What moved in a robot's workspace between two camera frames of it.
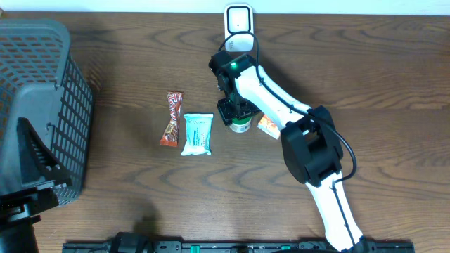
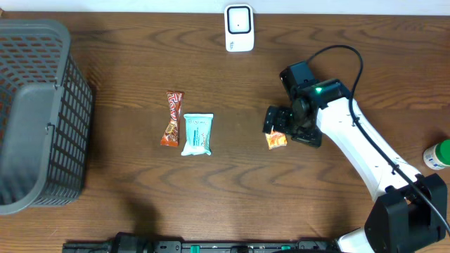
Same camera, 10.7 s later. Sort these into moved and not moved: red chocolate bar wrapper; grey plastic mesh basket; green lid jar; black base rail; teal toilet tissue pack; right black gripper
Moved: right black gripper; green lid jar
Not moved: grey plastic mesh basket; red chocolate bar wrapper; teal toilet tissue pack; black base rail
